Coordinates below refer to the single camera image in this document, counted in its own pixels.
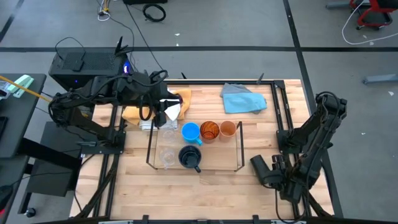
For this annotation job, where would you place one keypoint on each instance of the small black adapter box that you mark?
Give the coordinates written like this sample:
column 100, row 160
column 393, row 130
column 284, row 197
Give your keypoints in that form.
column 77, row 65

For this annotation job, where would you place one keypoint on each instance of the black ribbed mug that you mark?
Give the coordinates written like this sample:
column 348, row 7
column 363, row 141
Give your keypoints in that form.
column 189, row 156

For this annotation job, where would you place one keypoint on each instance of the white cloth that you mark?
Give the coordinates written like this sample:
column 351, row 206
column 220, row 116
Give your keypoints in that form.
column 173, row 110

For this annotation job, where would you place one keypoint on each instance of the grey floor bar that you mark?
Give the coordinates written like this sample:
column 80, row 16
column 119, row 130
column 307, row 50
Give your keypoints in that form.
column 381, row 78

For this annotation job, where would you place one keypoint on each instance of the orange faceted plastic tumbler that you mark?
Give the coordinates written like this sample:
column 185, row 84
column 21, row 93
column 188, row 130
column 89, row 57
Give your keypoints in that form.
column 209, row 130

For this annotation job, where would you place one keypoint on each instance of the grey cloth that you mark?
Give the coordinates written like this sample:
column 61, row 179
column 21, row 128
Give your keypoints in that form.
column 233, row 88

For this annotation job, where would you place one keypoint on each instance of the tall black tumbler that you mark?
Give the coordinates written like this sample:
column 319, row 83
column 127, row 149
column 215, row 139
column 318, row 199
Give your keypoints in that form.
column 259, row 168

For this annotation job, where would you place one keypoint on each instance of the black desk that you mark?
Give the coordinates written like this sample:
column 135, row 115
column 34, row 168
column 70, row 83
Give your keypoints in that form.
column 18, row 124

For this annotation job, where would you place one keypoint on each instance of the yellow cloth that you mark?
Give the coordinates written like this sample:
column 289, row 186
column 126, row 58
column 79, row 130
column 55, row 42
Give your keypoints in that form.
column 132, row 113

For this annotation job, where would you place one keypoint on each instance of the black wifi antenna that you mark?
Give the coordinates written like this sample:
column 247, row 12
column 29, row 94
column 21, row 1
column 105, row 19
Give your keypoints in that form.
column 119, row 46

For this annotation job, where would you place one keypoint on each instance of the blue plastic mug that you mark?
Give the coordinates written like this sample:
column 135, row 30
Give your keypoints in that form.
column 190, row 132

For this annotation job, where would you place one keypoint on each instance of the mint green stapler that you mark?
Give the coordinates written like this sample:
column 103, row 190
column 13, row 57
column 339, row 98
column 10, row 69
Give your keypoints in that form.
column 21, row 84

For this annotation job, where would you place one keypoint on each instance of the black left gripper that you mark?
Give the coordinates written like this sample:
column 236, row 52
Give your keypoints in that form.
column 161, row 96

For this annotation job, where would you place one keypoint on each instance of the black side stand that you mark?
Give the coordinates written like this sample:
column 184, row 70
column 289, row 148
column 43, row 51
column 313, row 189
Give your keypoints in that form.
column 49, row 177

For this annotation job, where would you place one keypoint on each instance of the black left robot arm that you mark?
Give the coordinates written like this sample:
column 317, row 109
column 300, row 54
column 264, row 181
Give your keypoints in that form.
column 105, row 90

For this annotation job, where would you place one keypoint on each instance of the peach plastic cup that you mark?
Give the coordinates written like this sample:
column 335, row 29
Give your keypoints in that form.
column 228, row 129

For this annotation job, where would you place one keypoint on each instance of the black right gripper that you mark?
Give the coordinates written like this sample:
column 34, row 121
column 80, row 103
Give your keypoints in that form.
column 289, row 183

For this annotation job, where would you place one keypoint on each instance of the light blue cloth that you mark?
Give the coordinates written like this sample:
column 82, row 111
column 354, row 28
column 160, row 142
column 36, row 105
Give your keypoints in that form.
column 245, row 102

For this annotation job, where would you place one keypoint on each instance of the red wheeled cart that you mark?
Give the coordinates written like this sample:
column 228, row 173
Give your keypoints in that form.
column 373, row 15

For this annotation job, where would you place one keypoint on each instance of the black computer tower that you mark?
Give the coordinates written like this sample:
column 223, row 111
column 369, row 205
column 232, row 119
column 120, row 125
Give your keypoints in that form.
column 90, row 63

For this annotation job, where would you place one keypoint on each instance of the black caster wheel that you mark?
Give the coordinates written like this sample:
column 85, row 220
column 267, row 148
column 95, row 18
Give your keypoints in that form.
column 30, row 212

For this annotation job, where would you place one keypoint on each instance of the black aluminium rig frame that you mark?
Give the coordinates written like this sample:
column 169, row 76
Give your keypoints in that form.
column 280, row 93

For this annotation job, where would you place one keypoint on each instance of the striped white folded towel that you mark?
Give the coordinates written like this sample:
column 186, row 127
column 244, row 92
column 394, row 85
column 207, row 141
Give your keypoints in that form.
column 146, row 125

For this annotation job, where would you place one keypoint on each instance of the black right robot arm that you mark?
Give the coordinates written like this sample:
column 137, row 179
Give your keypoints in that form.
column 323, row 124

